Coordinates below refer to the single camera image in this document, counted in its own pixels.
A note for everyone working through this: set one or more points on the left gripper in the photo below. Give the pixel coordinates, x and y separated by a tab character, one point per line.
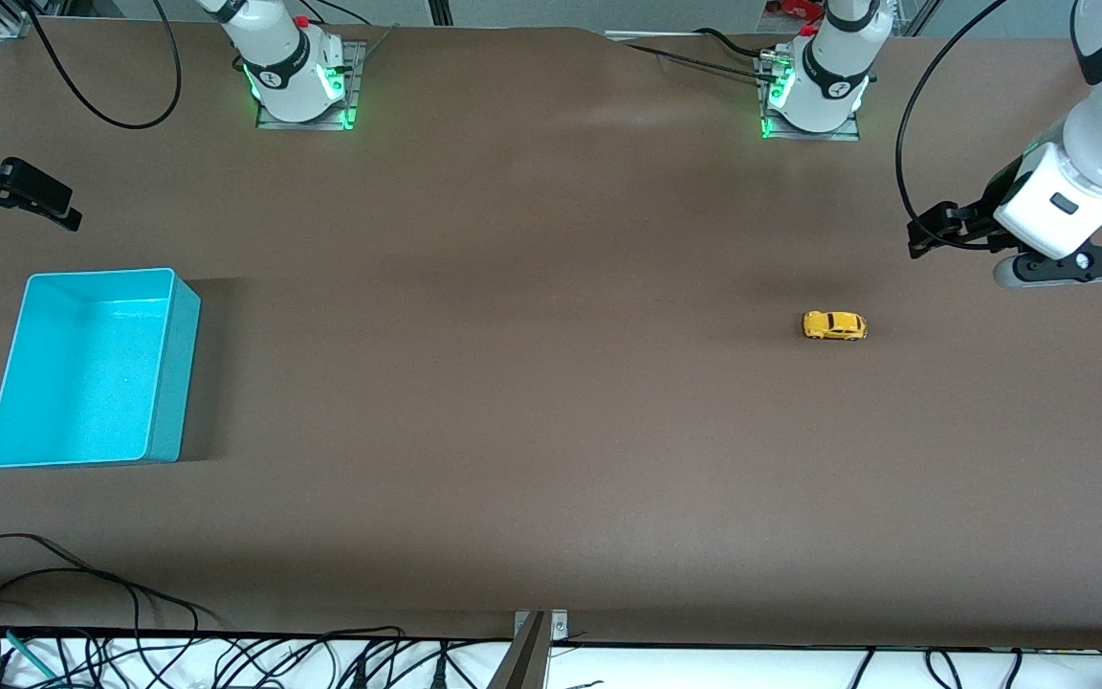
973	217

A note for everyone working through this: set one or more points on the yellow beetle toy car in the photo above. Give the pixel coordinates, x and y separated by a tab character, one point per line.
834	325

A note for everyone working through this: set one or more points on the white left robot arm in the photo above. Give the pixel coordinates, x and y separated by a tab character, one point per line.
833	72

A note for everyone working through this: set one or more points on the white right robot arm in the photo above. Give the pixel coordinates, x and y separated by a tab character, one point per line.
288	67

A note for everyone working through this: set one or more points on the teal plastic storage bin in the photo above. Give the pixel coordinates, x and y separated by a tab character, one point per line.
82	383

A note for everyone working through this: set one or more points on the red background object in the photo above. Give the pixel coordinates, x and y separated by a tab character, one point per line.
795	8

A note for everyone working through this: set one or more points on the brown table cover mat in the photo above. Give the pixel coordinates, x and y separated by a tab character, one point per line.
551	383

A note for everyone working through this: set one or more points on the black power plug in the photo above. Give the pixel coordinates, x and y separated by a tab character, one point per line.
441	670
360	673

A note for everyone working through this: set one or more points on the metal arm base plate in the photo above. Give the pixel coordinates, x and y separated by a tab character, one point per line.
357	67
848	136

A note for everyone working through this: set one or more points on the aluminium frame profile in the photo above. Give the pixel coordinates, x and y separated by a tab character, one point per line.
11	24

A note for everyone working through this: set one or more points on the aluminium frame post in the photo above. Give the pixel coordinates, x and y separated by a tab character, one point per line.
914	14
438	10

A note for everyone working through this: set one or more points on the small metal bracket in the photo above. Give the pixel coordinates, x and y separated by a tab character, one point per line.
561	627

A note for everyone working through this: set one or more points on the aluminium camera pole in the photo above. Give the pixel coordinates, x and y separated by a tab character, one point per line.
522	665

